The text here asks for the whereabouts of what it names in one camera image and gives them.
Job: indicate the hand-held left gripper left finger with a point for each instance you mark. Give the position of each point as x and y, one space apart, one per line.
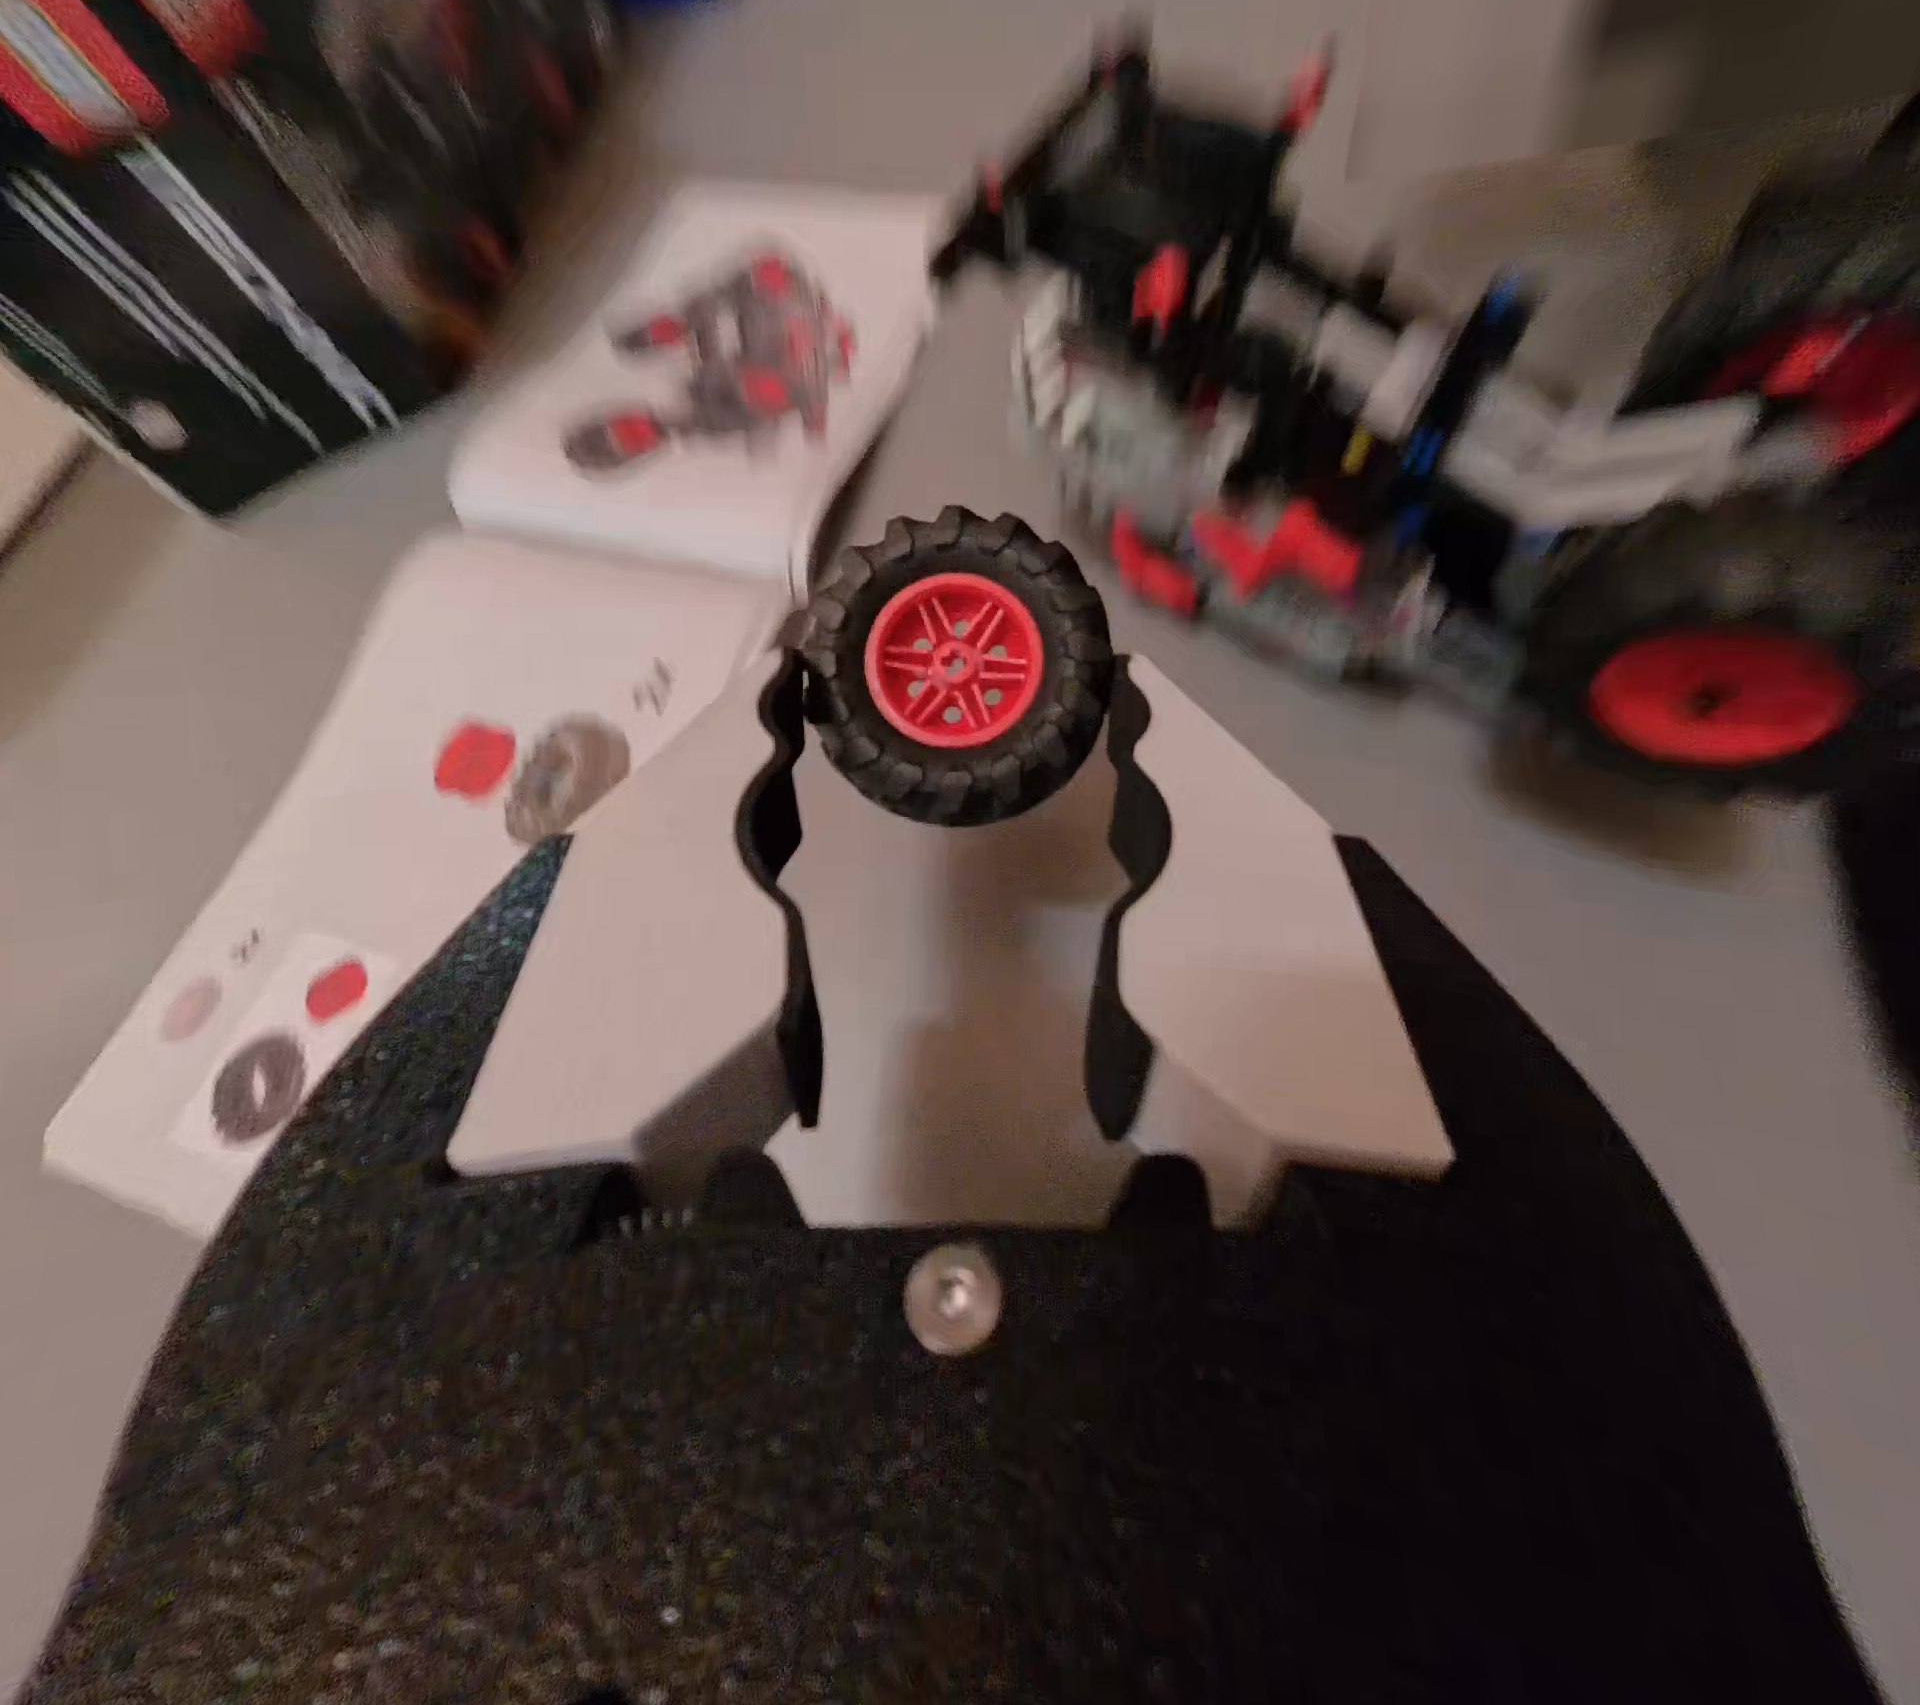
630 984

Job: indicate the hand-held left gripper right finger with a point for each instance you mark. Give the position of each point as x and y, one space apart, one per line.
1274 984

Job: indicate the small black wheel red hub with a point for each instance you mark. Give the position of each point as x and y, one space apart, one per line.
953 662

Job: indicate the toy brick monster truck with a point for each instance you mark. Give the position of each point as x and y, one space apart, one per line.
1350 385

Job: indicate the open instruction booklet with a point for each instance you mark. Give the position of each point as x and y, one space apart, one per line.
601 625

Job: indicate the black toy set box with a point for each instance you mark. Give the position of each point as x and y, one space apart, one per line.
224 235

